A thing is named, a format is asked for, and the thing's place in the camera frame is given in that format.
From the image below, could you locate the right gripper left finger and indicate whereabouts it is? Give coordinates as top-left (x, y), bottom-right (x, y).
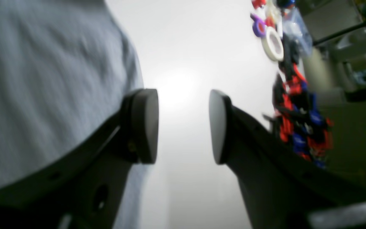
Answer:
top-left (0, 89), bottom-right (159, 229)

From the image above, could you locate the clear plastic bag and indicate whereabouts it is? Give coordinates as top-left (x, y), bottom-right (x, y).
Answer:
top-left (281, 6), bottom-right (313, 57)

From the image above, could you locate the grey T-shirt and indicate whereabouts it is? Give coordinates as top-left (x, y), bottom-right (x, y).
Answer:
top-left (0, 0), bottom-right (153, 229)

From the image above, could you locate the purple tape roll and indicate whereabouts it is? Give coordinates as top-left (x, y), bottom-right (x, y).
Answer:
top-left (250, 13), bottom-right (266, 38)

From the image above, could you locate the red blue black clutter pile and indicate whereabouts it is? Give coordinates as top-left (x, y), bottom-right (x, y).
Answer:
top-left (263, 34), bottom-right (333, 169)

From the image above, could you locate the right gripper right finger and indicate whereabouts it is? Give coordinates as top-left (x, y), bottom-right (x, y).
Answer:
top-left (209, 90), bottom-right (366, 229)

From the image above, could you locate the white tape roll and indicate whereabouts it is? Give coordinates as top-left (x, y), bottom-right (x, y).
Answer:
top-left (261, 27), bottom-right (284, 61)

